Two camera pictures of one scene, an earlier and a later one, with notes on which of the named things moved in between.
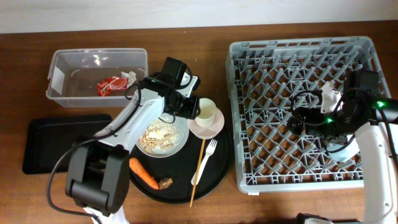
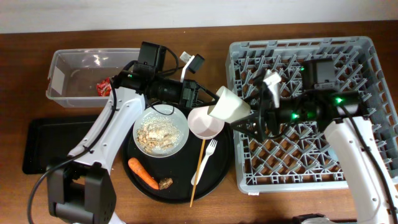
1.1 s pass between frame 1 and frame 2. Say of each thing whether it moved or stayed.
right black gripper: moved
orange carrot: stayed
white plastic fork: stayed
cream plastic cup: moved
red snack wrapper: stayed
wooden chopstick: stayed
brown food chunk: stayed
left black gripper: moved
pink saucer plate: stayed
